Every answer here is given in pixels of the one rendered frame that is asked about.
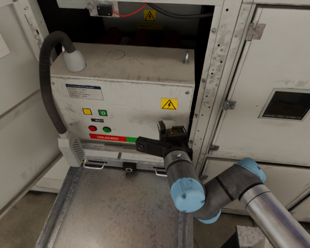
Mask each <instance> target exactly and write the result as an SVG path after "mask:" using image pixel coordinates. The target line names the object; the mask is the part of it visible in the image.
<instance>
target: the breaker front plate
mask: <svg viewBox="0 0 310 248"><path fill-rule="evenodd" d="M50 78H51V89H52V90H51V91H52V93H53V95H54V97H55V100H56V102H57V104H58V106H59V108H60V110H61V113H62V115H63V117H64V119H65V121H66V124H67V126H68V128H69V130H70V131H71V132H74V133H76V134H77V136H78V138H79V141H80V143H81V144H83V145H94V146H104V147H114V148H119V147H121V148H131V149H136V144H135V143H133V142H123V141H112V140H101V139H91V138H90V135H89V133H90V134H101V135H112V136H123V137H134V138H138V137H139V136H141V137H146V138H150V139H155V140H159V134H158V128H157V122H158V120H159V119H162V120H164V121H174V122H175V124H173V125H171V126H170V127H171V128H172V126H182V125H183V126H184V127H185V129H186V128H187V122H188V117H189V111H190V105H191V100H192V94H193V88H194V86H180V85H167V84H153V83H138V82H125V81H111V80H97V79H83V78H69V77H56V76H51V77H50ZM66 84H70V85H83V86H97V87H101V92H102V96H103V100H95V99H83V98H71V97H70V95H69V92H68V90H67V87H66ZM162 98H167V99H178V104H177V110H167V109H161V99H162ZM82 108H85V109H91V112H92V115H85V114H84V112H83V109H82ZM98 110H106V111H107V116H100V115H99V112H98ZM91 119H102V120H104V122H103V123H101V122H92V121H91ZM90 125H93V126H95V127H96V128H97V130H96V131H90V130H89V126H90ZM105 126H107V127H109V128H111V132H108V133H106V132H104V131H103V128H104V127H105ZM120 145H121V146H120ZM83 150H84V152H85V155H89V156H99V157H109V158H117V157H118V154H119V153H118V152H109V151H98V150H88V149H83ZM121 159H129V160H139V161H149V162H159V163H164V160H163V158H162V157H158V156H153V155H139V154H129V153H122V155H121Z"/></svg>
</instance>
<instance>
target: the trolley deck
mask: <svg viewBox="0 0 310 248"><path fill-rule="evenodd" d="M177 220H178V209H177V208H176V206H175V204H174V200H173V199H172V196H171V190H170V186H169V182H168V178H167V177H166V176H158V175H156V173H155V171H154V170H144V169H136V172H128V171H124V169H123V167H115V166H104V167H103V168H102V169H90V168H84V167H83V170H82V173H81V175H80V178H79V180H78V183H77V186H76V188H75V191H74V193H73V196H72V198H71V201H70V203H69V206H68V209H67V211H66V214H65V216H64V219H63V222H62V224H61V227H60V230H59V232H58V235H57V237H56V240H55V243H54V245H53V248H176V241H177ZM187 248H193V215H192V214H191V212H189V213H187Z"/></svg>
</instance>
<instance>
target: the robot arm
mask: <svg viewBox="0 0 310 248"><path fill-rule="evenodd" d="M173 124H175V122H174V121H164V120H162V119H159V120H158V122H157V128H158V134H159V140H160V141H158V140H154V139H150V138H146V137H141V136H139V137H138V138H137V139H136V141H135V144H136V150H137V151H139V152H143V153H146V154H150V155H155V156H158V157H162V158H163V160H164V166H165V170H166V174H167V178H168V182H169V186H170V190H171V196H172V199H173V200H174V204H175V206H176V208H177V209H178V210H180V211H184V212H186V213H189V212H191V214H192V215H193V216H194V217H195V218H197V219H198V220H199V221H201V222H202V223H206V224H210V223H213V222H215V221H216V220H217V219H218V218H219V216H220V213H221V208H223V207H224V206H226V205H227V204H229V203H230V202H232V201H234V200H235V199H237V198H238V200H239V201H240V202H241V204H242V205H243V207H244V208H245V209H246V211H247V212H248V213H249V215H250V216H251V218H252V219H253V220H254V222H255V223H256V224H257V226H258V227H259V228H260V230H261V231H262V232H263V234H264V235H265V237H266V238H267V239H268V241H269V242H270V243H271V245H272V246H273V247H274V248H310V234H309V233H308V232H307V231H306V230H305V229H304V228H303V227H302V226H301V224H300V223H299V222H298V221H297V220H296V219H295V218H294V217H293V216H292V214H291V213H290V212H289V211H288V210H287V209H286V208H285V207H284V206H283V204H281V203H280V202H279V200H278V199H277V198H276V197H275V196H274V195H273V194H272V193H271V192H270V190H269V189H268V188H267V187H266V186H265V185H264V184H263V181H265V180H266V175H265V173H264V172H263V170H262V169H261V168H260V167H259V165H258V164H257V163H256V162H255V161H254V160H253V159H251V158H249V157H246V158H244V159H242V160H241V161H239V162H237V163H234V164H233V165H232V166H231V167H229V168H228V169H226V170H225V171H223V172H222V173H220V174H219V175H217V176H216V177H214V178H213V179H211V180H210V181H208V182H207V183H205V184H202V183H201V181H200V180H199V179H198V177H197V175H196V172H195V170H194V168H193V165H192V163H191V160H192V155H193V150H192V148H191V149H190V148H189V146H188V144H187V143H188V139H187V136H188V134H187V132H186V129H185V127H184V126H183V125H182V126H172V128H171V127H170V126H171V125H173Z"/></svg>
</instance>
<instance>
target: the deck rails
mask: <svg viewBox="0 0 310 248"><path fill-rule="evenodd" d="M82 170H83V163H81V166H80V167H73V166H70V168H69V170H68V172H67V174H66V177H65V179H64V181H63V184H62V186H61V188H60V191H59V193H58V195H57V197H56V199H55V202H54V204H53V206H52V209H51V211H50V213H49V216H48V218H47V220H46V222H45V225H44V227H43V229H42V232H41V234H40V236H39V239H38V241H37V243H36V245H35V248H53V245H54V243H55V240H56V237H57V235H58V232H59V230H60V227H61V224H62V222H63V219H64V216H65V214H66V211H67V209H68V206H69V203H70V201H71V198H72V196H73V193H74V191H75V188H76V186H77V183H78V180H79V178H80V175H81V173H82ZM176 248H187V213H186V212H184V211H180V210H178V220H177V241H176Z"/></svg>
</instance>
